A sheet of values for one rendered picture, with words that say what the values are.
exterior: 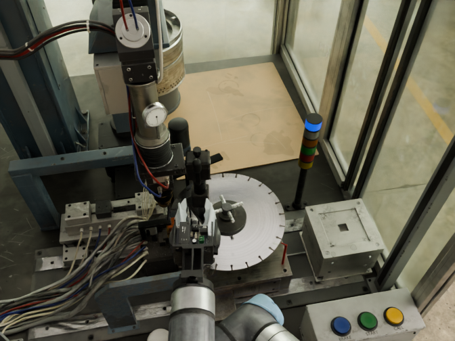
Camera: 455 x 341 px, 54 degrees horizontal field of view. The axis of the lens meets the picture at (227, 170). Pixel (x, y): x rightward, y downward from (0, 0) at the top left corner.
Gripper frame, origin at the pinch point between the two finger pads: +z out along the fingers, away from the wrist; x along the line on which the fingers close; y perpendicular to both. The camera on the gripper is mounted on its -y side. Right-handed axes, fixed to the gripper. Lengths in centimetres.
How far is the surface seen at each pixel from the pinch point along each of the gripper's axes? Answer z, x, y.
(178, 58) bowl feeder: 85, 9, -23
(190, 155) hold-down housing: 14.1, 1.6, 0.1
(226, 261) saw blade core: 4.2, -6.9, -30.1
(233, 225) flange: 14.7, -9.0, -28.9
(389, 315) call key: -10, -48, -34
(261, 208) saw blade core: 21.0, -17.4, -29.7
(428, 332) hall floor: 20, -100, -123
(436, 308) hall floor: 31, -107, -123
